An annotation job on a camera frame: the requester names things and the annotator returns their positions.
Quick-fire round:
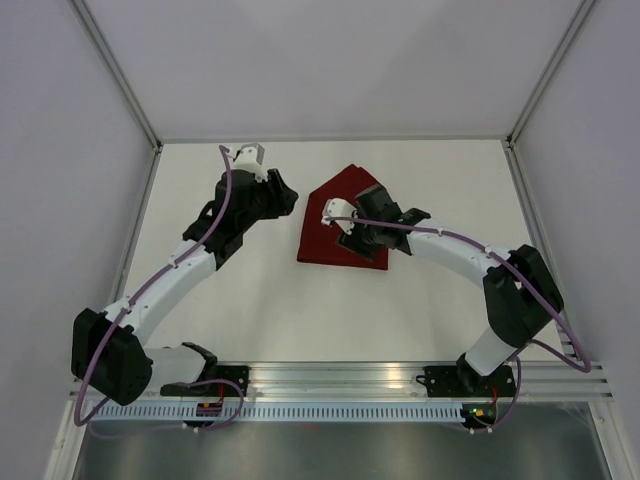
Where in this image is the right robot arm base mount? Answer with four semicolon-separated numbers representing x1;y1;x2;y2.
415;365;516;399

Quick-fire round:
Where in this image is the aluminium frame rail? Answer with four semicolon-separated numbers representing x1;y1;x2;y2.
69;359;614;401

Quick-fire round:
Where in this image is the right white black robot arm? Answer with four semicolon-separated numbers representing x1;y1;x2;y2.
322;184;564;395

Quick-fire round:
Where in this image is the white slotted cable duct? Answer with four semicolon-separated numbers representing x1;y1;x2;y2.
95;401;464;423

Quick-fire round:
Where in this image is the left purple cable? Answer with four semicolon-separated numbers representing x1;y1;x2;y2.
73;144;246;441

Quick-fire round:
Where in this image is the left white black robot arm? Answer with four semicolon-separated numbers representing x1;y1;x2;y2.
71;169;298;405

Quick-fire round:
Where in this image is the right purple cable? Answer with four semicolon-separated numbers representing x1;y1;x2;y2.
322;209;592;434

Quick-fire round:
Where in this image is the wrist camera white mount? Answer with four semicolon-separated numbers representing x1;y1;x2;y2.
321;198;357;231
233;143;267;182

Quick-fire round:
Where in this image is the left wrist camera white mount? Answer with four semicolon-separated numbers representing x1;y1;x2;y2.
233;143;267;182

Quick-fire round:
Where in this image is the red cloth napkin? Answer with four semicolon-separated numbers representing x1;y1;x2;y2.
295;163;391;272

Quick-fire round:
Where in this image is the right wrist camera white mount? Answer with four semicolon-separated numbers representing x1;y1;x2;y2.
321;198;357;231

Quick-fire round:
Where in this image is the purple cable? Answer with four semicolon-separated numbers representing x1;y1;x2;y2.
322;209;592;434
73;144;246;441

